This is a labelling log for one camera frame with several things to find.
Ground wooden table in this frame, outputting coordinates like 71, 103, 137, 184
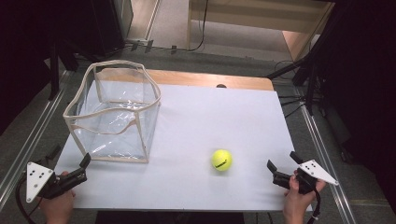
102, 67, 276, 92

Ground black cabinet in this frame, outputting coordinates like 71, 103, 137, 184
88, 0, 126, 58

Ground clear plastic bin beige trim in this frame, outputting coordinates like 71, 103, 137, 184
62, 59, 163, 164

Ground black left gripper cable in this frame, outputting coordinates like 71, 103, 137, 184
15, 175, 41, 224

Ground white table mat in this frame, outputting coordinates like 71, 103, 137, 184
54, 83, 313, 213

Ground black hanging cable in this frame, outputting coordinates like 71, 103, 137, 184
186, 0, 210, 53

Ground aluminium floor rail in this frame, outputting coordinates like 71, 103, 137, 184
0, 70, 75, 210
293, 87, 358, 224

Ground black metal stand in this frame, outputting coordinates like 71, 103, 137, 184
46, 38, 79, 101

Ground person's right hand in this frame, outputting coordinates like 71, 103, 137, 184
282, 174, 327, 224

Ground yellow tennis ball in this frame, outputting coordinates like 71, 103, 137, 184
211, 148, 233, 173

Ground black floor cables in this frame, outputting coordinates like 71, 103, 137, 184
273, 60, 309, 119

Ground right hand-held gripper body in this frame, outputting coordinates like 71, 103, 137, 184
273, 159, 340, 196

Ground black tripod stand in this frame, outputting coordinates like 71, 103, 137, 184
265, 0, 356, 117

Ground person's left hand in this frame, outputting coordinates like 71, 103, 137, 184
36, 171, 77, 224

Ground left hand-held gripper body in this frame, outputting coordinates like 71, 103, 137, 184
25, 161, 88, 203

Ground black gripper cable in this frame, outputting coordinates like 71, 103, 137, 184
15, 175, 41, 224
306, 189, 322, 224

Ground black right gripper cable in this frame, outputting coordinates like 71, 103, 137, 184
306, 189, 322, 224

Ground light wooden desk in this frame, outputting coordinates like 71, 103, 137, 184
186, 0, 336, 63

